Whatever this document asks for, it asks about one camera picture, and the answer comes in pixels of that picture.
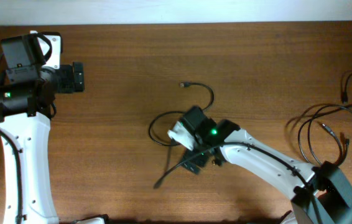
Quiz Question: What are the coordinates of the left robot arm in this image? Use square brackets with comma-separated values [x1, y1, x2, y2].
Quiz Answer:
[0, 31, 85, 223]

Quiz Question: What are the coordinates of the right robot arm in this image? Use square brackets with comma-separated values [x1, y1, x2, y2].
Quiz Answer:
[168, 106, 352, 223]

